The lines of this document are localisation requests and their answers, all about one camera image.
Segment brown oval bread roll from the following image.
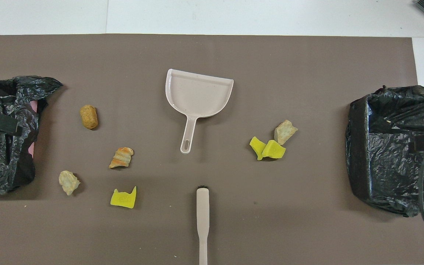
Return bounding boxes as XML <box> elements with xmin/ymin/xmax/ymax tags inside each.
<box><xmin>80</xmin><ymin>105</ymin><xmax>99</xmax><ymax>130</ymax></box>

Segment pale bread piece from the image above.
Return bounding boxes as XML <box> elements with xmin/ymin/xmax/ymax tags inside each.
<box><xmin>59</xmin><ymin>170</ymin><xmax>81</xmax><ymax>196</ymax></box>

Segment orange striped croissant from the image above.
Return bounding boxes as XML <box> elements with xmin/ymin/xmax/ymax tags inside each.
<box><xmin>109</xmin><ymin>147</ymin><xmax>134</xmax><ymax>169</ymax></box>

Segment notched yellow sponge piece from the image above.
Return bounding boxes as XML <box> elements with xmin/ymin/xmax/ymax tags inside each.
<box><xmin>110</xmin><ymin>186</ymin><xmax>137</xmax><ymax>209</ymax></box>

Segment beige toast piece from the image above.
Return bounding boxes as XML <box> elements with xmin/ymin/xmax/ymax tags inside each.
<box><xmin>274</xmin><ymin>120</ymin><xmax>298</xmax><ymax>145</ymax></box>

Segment beige plastic dustpan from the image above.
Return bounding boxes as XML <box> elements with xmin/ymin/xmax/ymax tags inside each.
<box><xmin>165</xmin><ymin>68</ymin><xmax>234</xmax><ymax>154</ymax></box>

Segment beige hand brush black bristles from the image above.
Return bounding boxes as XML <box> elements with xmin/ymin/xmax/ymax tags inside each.
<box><xmin>197</xmin><ymin>185</ymin><xmax>210</xmax><ymax>265</ymax></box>

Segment pink plastic bin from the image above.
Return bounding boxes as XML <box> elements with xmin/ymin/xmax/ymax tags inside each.
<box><xmin>28</xmin><ymin>99</ymin><xmax>39</xmax><ymax>159</ymax></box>

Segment black trash bag lined bin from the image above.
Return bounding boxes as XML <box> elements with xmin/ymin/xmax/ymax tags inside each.
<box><xmin>346</xmin><ymin>85</ymin><xmax>424</xmax><ymax>218</ymax></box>

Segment brown table mat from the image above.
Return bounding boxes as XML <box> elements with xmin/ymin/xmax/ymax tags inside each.
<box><xmin>0</xmin><ymin>34</ymin><xmax>424</xmax><ymax>265</ymax></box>

